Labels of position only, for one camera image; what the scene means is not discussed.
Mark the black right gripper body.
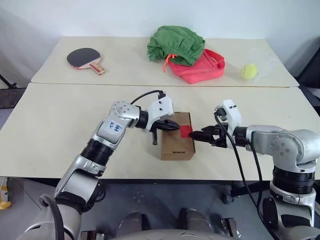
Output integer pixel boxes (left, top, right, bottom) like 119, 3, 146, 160
210, 122, 230, 149

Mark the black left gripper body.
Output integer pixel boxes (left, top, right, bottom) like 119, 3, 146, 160
149, 119, 166, 146

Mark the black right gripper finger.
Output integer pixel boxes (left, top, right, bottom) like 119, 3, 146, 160
200, 125, 221, 134
189, 131, 219, 146

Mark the brown cardboard box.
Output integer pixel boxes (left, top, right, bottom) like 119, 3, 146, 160
159, 111, 197, 162

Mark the red tape patch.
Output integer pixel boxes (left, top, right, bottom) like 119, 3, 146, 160
179, 125, 194, 139

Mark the black table leg with caster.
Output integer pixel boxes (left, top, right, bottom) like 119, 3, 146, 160
221, 179, 273, 205
96, 178, 107, 202

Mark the red fabric bag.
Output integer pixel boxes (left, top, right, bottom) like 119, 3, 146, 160
167, 48, 226, 85

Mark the yellow tennis ball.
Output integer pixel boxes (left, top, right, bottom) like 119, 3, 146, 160
240, 63, 259, 81

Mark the dark grey rounded shape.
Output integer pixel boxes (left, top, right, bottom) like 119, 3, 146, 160
178, 207, 212, 234
119, 211, 151, 236

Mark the clear plastic bag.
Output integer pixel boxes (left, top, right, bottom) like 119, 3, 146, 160
241, 47, 279, 85

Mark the grey curved robot torso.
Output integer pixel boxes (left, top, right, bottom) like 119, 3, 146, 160
81, 227, 242, 240

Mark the black table tennis paddle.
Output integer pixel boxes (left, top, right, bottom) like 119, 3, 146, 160
66, 47, 106, 76

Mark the black stand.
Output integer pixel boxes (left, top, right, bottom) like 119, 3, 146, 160
0, 71, 26, 111

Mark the yellow plastic object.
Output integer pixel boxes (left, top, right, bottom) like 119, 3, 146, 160
0, 176, 13, 210

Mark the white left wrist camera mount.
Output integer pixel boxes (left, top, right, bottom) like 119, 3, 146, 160
147, 96, 175, 132

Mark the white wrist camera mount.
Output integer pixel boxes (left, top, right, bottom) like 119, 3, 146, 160
217, 99, 243, 137
147, 96, 175, 132

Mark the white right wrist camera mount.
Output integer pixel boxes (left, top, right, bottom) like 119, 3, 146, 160
217, 99, 243, 137

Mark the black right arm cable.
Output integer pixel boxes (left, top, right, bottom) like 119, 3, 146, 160
213, 106, 263, 214

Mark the orange drawstring cord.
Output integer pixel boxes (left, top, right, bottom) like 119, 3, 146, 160
162, 53, 179, 74

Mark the green cloth drawstring bag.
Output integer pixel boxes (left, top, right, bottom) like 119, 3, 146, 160
146, 24, 207, 67

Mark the brown metal bracket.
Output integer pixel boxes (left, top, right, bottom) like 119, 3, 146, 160
219, 217, 239, 239

